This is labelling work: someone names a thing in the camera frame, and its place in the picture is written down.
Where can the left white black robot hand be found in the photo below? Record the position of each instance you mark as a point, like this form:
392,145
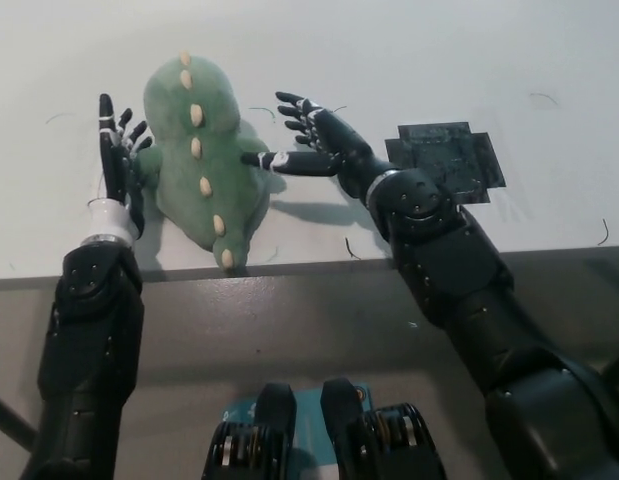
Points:
111,180

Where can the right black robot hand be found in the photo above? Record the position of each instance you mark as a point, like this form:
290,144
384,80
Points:
344,150

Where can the green plush dinosaur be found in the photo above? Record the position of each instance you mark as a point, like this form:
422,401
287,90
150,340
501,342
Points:
189,190

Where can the black tape patch on table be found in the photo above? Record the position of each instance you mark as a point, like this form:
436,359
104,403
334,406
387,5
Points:
449,150

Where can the black teal robot torso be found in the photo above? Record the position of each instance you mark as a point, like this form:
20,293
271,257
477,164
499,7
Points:
339,435

